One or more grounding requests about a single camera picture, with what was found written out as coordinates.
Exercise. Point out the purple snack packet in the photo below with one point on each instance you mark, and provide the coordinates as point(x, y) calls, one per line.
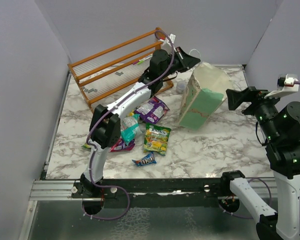
point(152, 111)
point(121, 146)

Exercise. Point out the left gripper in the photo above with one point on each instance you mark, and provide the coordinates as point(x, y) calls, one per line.
point(185, 61)

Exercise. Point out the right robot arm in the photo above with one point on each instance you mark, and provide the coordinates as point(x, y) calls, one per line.
point(282, 146)

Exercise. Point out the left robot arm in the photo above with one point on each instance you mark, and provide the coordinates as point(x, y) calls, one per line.
point(105, 127)

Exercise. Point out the orange wooden two-tier rack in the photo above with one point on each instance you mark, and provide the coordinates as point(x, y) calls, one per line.
point(98, 70)

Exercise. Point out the grey staple strip lower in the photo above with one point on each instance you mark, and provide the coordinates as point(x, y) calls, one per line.
point(90, 90)

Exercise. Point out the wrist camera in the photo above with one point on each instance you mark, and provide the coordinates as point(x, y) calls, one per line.
point(286, 85)
point(166, 44)

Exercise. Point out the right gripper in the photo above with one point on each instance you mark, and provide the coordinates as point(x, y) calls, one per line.
point(236, 97)

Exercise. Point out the small clear plastic cup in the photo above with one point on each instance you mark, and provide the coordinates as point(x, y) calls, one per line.
point(181, 87)

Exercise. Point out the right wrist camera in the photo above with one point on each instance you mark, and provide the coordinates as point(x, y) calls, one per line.
point(286, 85)

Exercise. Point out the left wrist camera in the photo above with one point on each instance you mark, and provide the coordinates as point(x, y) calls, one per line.
point(166, 44)

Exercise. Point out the purple capped marker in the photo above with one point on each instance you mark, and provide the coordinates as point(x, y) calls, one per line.
point(135, 63)

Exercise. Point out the yellow green Fox's candy bag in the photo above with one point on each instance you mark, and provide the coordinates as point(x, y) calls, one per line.
point(86, 146)

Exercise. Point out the aluminium frame rail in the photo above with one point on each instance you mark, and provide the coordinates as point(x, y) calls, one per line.
point(51, 190)

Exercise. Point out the blue M&M's packet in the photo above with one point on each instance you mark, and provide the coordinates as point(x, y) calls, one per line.
point(149, 159)

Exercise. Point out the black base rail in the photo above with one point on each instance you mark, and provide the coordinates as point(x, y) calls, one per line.
point(155, 193)

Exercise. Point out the teal snack packet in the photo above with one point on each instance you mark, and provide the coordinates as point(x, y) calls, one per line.
point(130, 128)

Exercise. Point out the white green paper bag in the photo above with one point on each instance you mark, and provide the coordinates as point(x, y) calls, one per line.
point(204, 94)

